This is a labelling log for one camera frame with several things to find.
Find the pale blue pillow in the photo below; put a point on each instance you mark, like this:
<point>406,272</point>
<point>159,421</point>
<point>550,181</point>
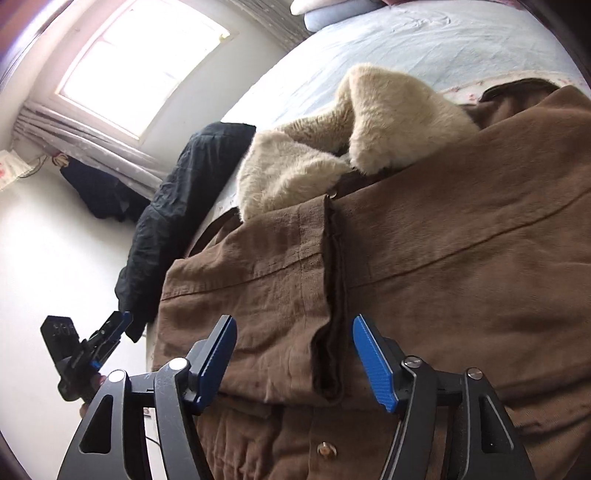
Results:
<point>341,18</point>

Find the grey curtain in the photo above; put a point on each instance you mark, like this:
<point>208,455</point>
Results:
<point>92,138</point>

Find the brown jacket with fur collar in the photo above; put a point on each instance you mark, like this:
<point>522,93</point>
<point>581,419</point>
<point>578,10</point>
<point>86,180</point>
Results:
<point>461,230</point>

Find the white bag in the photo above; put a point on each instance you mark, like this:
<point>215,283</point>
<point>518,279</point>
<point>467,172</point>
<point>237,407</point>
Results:
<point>16,170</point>

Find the white pillow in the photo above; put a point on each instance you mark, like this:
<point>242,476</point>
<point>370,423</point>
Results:
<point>323,5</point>

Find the person's left hand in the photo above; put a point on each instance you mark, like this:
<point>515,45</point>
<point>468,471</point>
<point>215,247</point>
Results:
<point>98,382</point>

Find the cherry print blanket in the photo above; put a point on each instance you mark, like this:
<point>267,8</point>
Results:
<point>466,90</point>

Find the pale bed sheet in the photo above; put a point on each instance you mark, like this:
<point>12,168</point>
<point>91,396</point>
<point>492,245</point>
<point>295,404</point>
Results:
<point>415,46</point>

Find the dark jacket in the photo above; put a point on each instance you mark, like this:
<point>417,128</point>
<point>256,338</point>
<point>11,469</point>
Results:
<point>180,207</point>

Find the dark hanging cloth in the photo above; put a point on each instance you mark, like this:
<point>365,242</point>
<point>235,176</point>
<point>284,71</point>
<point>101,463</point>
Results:
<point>101,194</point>

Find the window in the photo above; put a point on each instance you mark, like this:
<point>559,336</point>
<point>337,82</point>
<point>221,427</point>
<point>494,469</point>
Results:
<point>143,60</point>

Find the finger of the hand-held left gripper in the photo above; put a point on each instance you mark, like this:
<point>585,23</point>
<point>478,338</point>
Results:
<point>113,330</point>

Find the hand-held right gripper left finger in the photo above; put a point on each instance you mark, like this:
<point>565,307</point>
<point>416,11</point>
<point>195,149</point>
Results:
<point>214,360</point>

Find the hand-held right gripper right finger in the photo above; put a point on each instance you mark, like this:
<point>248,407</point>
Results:
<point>374,364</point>

